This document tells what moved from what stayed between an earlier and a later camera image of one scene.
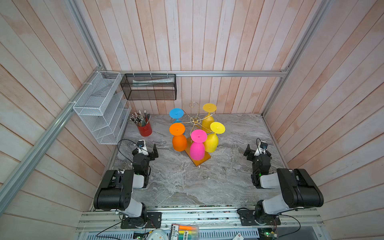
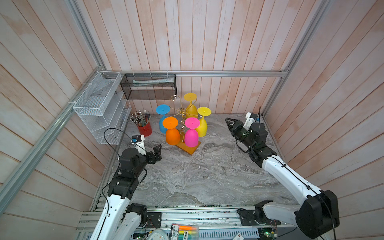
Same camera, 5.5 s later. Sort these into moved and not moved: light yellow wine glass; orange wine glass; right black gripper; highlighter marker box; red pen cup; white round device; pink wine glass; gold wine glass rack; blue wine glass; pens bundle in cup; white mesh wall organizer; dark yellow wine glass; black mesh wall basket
Moved: blue wine glass; gold wine glass rack; dark yellow wine glass; light yellow wine glass; pink wine glass; right black gripper; orange wine glass
Not moved: pens bundle in cup; highlighter marker box; white mesh wall organizer; white round device; black mesh wall basket; red pen cup
